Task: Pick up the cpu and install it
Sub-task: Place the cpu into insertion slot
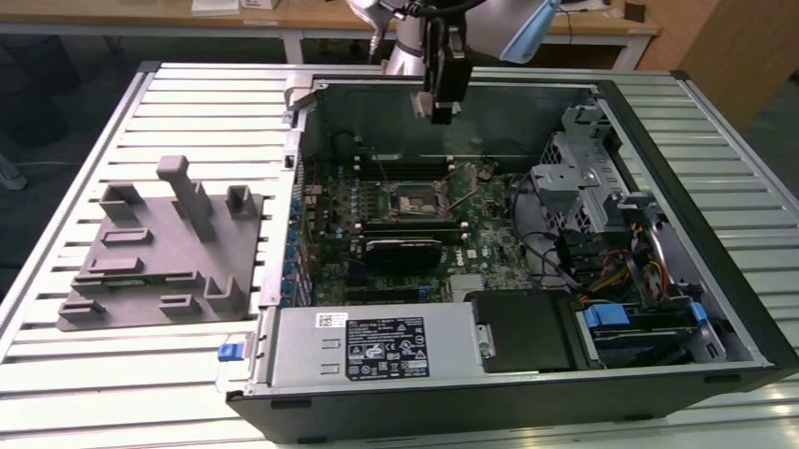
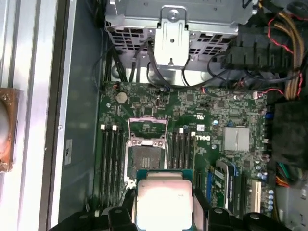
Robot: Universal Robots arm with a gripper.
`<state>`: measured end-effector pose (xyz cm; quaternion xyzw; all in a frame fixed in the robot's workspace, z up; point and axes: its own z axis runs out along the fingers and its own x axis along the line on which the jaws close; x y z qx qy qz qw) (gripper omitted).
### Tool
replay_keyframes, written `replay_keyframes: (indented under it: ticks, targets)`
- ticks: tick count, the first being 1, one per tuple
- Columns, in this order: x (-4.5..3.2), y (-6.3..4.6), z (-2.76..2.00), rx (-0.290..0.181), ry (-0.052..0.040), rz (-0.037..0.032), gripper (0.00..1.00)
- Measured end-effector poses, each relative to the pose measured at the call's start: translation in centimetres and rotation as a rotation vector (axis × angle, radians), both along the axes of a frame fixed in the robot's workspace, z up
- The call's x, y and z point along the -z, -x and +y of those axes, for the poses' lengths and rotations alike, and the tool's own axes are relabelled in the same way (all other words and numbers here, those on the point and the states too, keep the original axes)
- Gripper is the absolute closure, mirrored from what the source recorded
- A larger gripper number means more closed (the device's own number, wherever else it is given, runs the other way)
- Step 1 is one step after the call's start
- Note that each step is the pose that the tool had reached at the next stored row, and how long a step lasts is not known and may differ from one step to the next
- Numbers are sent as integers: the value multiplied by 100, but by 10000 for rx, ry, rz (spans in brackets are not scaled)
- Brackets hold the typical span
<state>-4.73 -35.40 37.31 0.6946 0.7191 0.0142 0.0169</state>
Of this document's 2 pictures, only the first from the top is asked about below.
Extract silver metal drive cage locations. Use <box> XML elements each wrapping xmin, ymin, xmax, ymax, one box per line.
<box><xmin>530</xmin><ymin>105</ymin><xmax>645</xmax><ymax>235</ymax></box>

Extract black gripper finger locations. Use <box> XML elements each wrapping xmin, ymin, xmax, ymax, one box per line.
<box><xmin>430</xmin><ymin>99</ymin><xmax>456</xmax><ymax>126</ymax></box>

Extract dark office chair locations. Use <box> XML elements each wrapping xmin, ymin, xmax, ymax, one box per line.
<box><xmin>0</xmin><ymin>35</ymin><xmax>83</xmax><ymax>151</ymax></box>

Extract grey parts rack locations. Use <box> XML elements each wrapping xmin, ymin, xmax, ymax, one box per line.
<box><xmin>54</xmin><ymin>155</ymin><xmax>271</xmax><ymax>333</ymax></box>

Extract black graphics card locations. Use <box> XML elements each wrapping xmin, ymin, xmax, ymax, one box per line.
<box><xmin>363</xmin><ymin>238</ymin><xmax>442</xmax><ymax>275</ymax></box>

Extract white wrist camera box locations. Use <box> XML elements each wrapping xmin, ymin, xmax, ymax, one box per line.
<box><xmin>344</xmin><ymin>0</ymin><xmax>404</xmax><ymax>37</ymax></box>

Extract grey chair base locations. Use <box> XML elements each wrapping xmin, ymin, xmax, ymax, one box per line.
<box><xmin>0</xmin><ymin>153</ymin><xmax>30</xmax><ymax>191</ymax></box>

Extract black open PC case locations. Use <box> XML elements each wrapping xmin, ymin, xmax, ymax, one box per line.
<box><xmin>215</xmin><ymin>69</ymin><xmax>799</xmax><ymax>445</ymax></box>

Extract RAM slot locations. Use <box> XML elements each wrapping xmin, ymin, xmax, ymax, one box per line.
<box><xmin>356</xmin><ymin>167</ymin><xmax>456</xmax><ymax>181</ymax></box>
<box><xmin>352</xmin><ymin>155</ymin><xmax>456</xmax><ymax>170</ymax></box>

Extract small silver heatsink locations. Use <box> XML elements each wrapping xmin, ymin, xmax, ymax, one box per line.
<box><xmin>450</xmin><ymin>274</ymin><xmax>487</xmax><ymax>300</ymax></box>

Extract blue disk carrier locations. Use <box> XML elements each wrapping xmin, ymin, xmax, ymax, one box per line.
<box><xmin>579</xmin><ymin>302</ymin><xmax>701</xmax><ymax>338</ymax></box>

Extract wooden cabinet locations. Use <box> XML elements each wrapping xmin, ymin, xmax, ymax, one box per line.
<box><xmin>639</xmin><ymin>0</ymin><xmax>799</xmax><ymax>137</ymax></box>

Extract black RAM stick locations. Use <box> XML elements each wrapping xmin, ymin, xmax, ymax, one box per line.
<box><xmin>363</xmin><ymin>219</ymin><xmax>463</xmax><ymax>231</ymax></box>
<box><xmin>363</xmin><ymin>228</ymin><xmax>467</xmax><ymax>240</ymax></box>

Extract metal socket cover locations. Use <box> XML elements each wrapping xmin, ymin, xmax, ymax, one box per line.
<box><xmin>436</xmin><ymin>162</ymin><xmax>483</xmax><ymax>210</ymax></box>

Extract wooden desk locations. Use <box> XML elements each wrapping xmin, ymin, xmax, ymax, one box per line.
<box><xmin>0</xmin><ymin>0</ymin><xmax>663</xmax><ymax>71</ymax></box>

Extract black wire bundle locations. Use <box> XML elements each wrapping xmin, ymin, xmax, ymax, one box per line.
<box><xmin>515</xmin><ymin>224</ymin><xmax>601</xmax><ymax>289</ymax></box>

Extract black plastic shroud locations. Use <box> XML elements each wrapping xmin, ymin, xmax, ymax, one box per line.
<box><xmin>464</xmin><ymin>289</ymin><xmax>593</xmax><ymax>375</ymax></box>

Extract CPU socket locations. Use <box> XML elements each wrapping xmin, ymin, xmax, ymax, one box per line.
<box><xmin>384</xmin><ymin>181</ymin><xmax>452</xmax><ymax>222</ymax></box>

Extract green motherboard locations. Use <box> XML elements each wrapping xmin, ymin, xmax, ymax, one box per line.
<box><xmin>291</xmin><ymin>161</ymin><xmax>567</xmax><ymax>306</ymax></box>

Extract orange yellow wire bundle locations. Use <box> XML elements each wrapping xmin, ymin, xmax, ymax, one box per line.
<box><xmin>577</xmin><ymin>250</ymin><xmax>633</xmax><ymax>300</ymax></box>

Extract silver power supply unit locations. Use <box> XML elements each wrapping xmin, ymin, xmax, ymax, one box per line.
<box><xmin>246</xmin><ymin>301</ymin><xmax>500</xmax><ymax>389</ymax></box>

